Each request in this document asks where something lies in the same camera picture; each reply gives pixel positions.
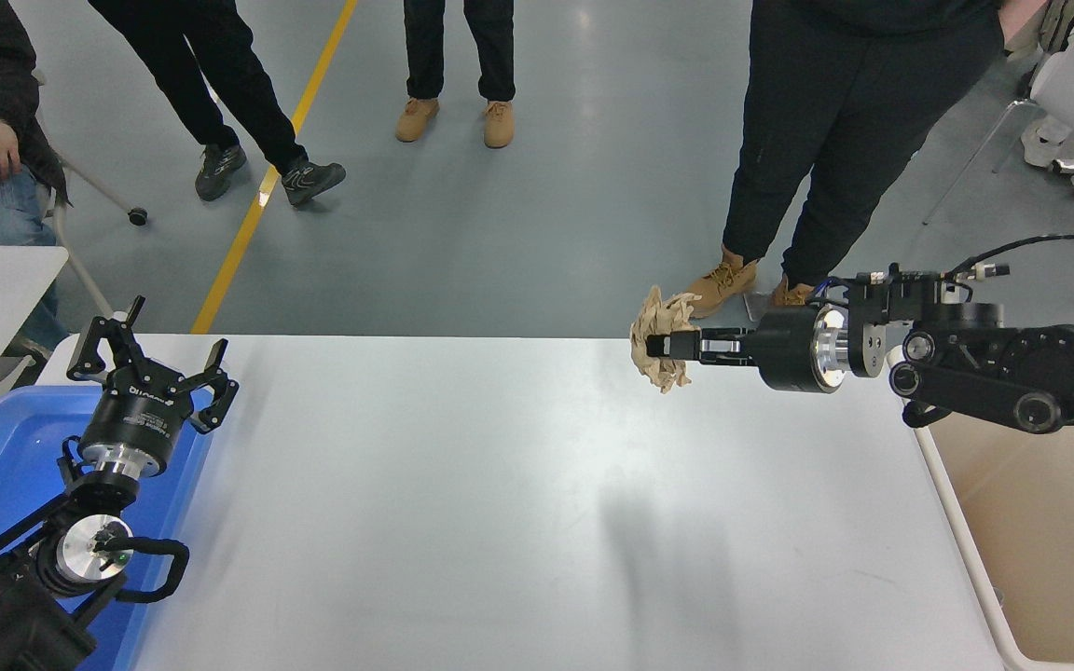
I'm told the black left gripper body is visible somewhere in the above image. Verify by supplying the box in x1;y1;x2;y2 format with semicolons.
80;371;197;461

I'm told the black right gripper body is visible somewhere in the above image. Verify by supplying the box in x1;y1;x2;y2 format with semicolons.
748;306;829;395

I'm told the tan paper ball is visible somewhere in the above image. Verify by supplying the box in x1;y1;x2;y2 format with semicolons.
629;285;704;394

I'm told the blue plastic tray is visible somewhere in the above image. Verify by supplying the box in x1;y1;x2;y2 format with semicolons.
0;385;216;671

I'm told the white wheeled chair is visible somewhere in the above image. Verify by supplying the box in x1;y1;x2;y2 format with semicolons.
29;70;150;322

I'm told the large pale plastic bin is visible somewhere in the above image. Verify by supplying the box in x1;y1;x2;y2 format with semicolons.
887;347;1074;671

